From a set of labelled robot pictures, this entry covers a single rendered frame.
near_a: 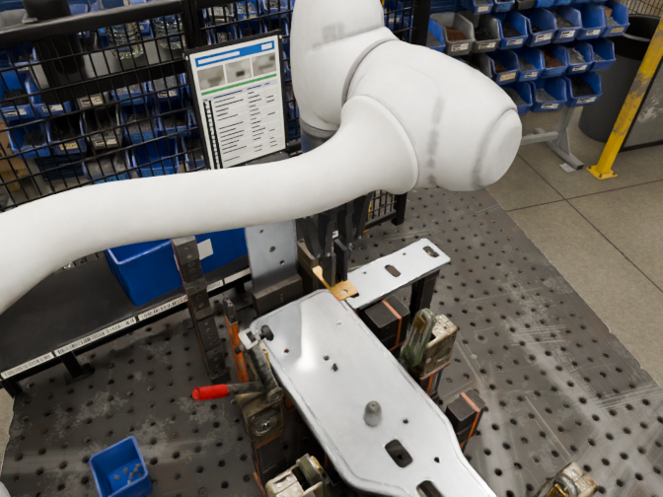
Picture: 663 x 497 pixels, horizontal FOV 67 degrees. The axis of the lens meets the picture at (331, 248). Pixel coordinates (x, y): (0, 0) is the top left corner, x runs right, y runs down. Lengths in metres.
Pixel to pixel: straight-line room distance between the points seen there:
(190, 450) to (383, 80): 1.03
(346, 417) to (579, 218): 2.49
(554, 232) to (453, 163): 2.66
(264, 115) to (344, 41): 0.74
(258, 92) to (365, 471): 0.84
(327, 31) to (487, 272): 1.25
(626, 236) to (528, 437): 2.05
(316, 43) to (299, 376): 0.66
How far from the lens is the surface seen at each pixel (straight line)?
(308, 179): 0.43
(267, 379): 0.89
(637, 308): 2.84
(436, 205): 1.92
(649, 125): 3.74
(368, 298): 1.14
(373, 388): 1.01
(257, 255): 1.09
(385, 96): 0.46
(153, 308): 1.15
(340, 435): 0.96
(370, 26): 0.56
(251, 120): 1.26
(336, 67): 0.54
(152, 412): 1.39
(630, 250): 3.16
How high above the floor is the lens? 1.85
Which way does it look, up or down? 43 degrees down
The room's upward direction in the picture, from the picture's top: straight up
